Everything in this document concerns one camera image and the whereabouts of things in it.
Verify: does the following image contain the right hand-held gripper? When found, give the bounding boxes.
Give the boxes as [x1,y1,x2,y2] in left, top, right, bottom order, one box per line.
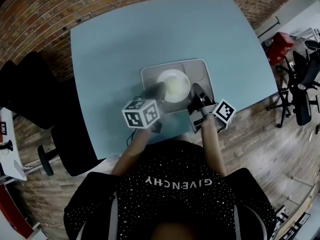
[187,82,237,135]

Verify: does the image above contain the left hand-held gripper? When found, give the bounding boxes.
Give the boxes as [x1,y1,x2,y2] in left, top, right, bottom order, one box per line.
[121,81,168,135]

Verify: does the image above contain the grey rectangular tray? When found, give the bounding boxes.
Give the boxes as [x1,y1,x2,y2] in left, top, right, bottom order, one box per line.
[140,58,215,114]

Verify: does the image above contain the white round plate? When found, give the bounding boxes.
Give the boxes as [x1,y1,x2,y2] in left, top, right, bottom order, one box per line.
[156,69,191,104]

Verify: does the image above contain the person's right forearm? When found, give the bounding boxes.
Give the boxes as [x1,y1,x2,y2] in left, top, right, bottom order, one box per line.
[199,115,228,178]

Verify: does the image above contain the person's left forearm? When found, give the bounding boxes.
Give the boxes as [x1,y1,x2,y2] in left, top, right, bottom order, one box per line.
[110,127,152,178]

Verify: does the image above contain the light blue table white legs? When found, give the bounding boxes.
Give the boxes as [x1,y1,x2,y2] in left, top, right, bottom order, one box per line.
[69,0,280,162]

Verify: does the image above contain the red box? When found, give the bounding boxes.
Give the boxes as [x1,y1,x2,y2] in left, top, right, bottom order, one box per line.
[265,31,296,66]

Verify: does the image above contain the black office chair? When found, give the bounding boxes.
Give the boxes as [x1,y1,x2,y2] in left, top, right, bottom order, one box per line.
[265,49,320,129]
[304,39,320,57]
[0,50,106,178]

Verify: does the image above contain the person's black dotted shirt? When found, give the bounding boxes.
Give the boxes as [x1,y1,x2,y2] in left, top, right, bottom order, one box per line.
[63,139,277,240]

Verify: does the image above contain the small grey card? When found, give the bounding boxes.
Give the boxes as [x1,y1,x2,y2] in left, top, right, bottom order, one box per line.
[13,159,26,177]

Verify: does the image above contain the small black stand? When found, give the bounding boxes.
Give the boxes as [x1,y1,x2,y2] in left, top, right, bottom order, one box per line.
[0,139,14,152]

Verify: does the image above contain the white desk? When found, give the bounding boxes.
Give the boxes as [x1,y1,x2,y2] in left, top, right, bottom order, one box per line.
[0,105,28,183]

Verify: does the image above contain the white metal rack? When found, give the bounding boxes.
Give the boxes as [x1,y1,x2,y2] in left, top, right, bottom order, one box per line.
[271,203,320,240]

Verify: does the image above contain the red cabinet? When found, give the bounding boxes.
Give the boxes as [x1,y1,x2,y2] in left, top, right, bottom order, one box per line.
[0,183,35,238]

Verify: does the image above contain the black cable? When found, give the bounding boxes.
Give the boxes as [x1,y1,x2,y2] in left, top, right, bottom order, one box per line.
[125,129,138,148]

